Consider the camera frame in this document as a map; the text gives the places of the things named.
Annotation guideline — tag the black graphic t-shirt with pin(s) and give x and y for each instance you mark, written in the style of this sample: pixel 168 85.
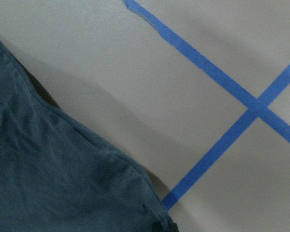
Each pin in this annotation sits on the black graphic t-shirt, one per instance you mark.
pixel 56 175

